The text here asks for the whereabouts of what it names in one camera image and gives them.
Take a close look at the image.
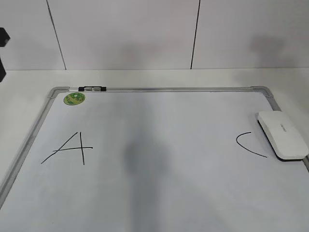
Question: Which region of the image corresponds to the white board eraser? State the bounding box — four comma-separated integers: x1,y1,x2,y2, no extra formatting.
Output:
256,111,309,161

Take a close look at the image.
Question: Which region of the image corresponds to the round green magnet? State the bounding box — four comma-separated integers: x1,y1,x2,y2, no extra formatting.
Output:
64,92,85,106

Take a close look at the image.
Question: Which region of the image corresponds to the white board with grey frame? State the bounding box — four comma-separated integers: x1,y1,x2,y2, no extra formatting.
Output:
0,87,309,232

